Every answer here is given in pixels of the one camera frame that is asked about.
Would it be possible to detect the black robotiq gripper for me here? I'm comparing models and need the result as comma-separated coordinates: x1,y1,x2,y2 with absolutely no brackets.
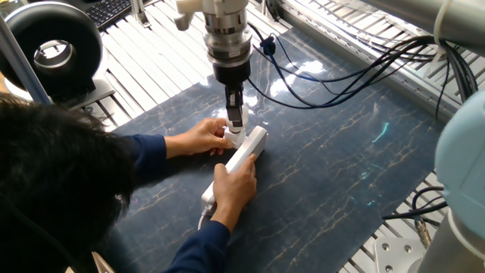
211,60,252,129

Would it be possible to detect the white LED bulb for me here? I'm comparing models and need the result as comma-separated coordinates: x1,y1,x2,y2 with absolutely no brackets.
225,105,250,133

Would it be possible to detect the white plug-in bulb holder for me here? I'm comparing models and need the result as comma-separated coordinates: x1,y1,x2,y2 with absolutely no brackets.
222,127,247,149

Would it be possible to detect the white power strip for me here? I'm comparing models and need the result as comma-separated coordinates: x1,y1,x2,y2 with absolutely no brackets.
200,125,269,212

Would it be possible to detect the navy sleeved left forearm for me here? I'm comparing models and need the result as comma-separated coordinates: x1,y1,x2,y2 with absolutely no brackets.
124,133,179,187

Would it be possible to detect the navy sleeved right forearm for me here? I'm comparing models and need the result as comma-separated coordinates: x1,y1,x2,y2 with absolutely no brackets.
161,220,232,273

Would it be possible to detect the person's left hand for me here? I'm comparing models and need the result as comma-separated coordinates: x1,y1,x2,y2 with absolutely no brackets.
174,117,234,158

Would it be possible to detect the person's right hand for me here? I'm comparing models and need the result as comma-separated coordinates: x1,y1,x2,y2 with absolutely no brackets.
210,152,258,233

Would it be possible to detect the dark marble pattern mat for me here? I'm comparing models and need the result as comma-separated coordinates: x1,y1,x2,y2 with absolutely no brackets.
90,26,446,273

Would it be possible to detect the black computer keyboard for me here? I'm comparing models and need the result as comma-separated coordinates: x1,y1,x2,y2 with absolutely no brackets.
85,0,133,30

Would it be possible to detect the slanted aluminium pole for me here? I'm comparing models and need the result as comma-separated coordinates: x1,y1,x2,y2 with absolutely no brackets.
0,17,52,105

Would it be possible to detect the grey robot mounting plate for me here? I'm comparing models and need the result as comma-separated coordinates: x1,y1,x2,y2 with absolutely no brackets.
374,237,427,273

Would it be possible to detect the dark blue robot cable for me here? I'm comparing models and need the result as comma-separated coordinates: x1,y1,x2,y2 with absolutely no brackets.
248,37,380,111

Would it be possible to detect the black cable clamp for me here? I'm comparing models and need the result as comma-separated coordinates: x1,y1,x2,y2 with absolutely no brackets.
260,36,277,57

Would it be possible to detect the white power strip cable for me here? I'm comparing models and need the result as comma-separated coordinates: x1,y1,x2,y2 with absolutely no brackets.
197,204,215,231

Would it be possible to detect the short aluminium bracket post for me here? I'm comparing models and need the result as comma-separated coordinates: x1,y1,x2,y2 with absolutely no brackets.
130,0,152,29

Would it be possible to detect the grey device base plate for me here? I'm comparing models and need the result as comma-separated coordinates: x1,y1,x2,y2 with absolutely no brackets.
71,74,117,109

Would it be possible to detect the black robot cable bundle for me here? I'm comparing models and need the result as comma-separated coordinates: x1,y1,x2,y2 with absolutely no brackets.
246,22,479,122

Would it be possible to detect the black round ring device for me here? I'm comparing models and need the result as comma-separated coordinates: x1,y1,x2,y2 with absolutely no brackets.
0,2,104,103

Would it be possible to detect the black cable with metal plug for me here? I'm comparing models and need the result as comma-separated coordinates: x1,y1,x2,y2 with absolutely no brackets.
381,185,449,249

